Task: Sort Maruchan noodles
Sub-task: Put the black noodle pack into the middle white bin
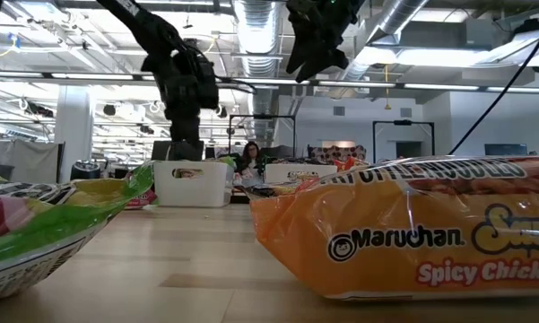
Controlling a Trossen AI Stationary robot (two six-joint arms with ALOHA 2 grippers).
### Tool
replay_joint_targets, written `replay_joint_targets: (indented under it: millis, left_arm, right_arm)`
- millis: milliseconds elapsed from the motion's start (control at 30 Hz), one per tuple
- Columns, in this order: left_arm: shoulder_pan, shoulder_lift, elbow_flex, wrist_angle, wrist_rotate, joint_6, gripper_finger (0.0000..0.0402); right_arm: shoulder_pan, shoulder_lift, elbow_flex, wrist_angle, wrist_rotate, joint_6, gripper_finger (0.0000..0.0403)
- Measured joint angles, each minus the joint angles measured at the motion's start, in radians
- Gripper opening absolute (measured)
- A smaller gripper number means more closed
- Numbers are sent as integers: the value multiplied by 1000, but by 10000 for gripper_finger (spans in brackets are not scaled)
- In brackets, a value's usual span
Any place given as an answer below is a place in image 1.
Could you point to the black Maruchan Fire noodle pack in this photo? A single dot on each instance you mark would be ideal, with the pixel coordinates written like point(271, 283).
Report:
point(269, 190)

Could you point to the white cloth partition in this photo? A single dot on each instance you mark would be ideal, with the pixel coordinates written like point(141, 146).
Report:
point(31, 159)

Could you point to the person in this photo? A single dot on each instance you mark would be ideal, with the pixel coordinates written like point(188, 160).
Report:
point(251, 154)

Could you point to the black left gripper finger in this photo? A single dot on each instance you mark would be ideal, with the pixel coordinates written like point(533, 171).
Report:
point(178, 141)
point(194, 141)

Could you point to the white pillar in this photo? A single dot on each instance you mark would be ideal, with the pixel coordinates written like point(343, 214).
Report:
point(74, 134)

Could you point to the silver ventilation duct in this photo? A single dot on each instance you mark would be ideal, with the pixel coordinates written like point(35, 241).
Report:
point(258, 36)

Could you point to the long ceiling light strip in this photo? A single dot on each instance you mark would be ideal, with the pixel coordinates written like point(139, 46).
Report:
point(146, 78)
point(439, 86)
point(94, 76)

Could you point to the red Maruchan noodle pack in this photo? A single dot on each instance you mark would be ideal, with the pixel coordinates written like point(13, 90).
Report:
point(385, 233)
point(141, 200)

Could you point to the green Maruchan noodle pack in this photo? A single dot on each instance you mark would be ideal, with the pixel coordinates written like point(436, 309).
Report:
point(49, 224)
point(228, 162)

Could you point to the dark wall screen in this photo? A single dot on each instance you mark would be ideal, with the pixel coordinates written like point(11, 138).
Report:
point(504, 149)

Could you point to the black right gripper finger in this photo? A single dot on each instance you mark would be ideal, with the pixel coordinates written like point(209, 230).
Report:
point(301, 57)
point(327, 60)

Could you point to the dark red patterned object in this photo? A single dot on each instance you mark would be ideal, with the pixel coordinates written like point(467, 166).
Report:
point(336, 153)

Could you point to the black cylindrical container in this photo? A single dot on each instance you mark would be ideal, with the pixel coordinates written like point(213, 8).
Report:
point(85, 171)

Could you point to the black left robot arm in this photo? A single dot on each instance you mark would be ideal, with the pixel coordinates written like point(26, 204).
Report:
point(148, 27)

